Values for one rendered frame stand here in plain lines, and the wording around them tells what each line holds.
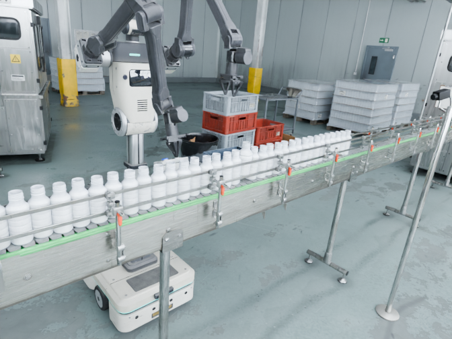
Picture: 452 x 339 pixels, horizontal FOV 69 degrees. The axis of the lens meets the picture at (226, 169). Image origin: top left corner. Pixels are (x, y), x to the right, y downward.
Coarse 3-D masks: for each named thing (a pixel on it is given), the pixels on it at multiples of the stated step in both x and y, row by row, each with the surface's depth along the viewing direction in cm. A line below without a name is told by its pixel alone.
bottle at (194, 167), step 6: (192, 162) 137; (198, 162) 138; (192, 168) 137; (198, 168) 138; (192, 180) 138; (198, 180) 139; (192, 186) 139; (198, 186) 141; (192, 192) 140; (198, 192) 142
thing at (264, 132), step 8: (256, 120) 492; (264, 120) 501; (272, 120) 491; (256, 128) 439; (264, 128) 449; (272, 128) 493; (280, 128) 476; (256, 136) 442; (264, 136) 454; (272, 136) 467; (280, 136) 480
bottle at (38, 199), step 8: (40, 184) 102; (32, 192) 99; (40, 192) 99; (32, 200) 99; (40, 200) 100; (48, 200) 102; (32, 208) 99; (32, 216) 100; (40, 216) 100; (48, 216) 102; (32, 224) 101; (40, 224) 101; (48, 224) 103; (40, 232) 102; (48, 232) 104
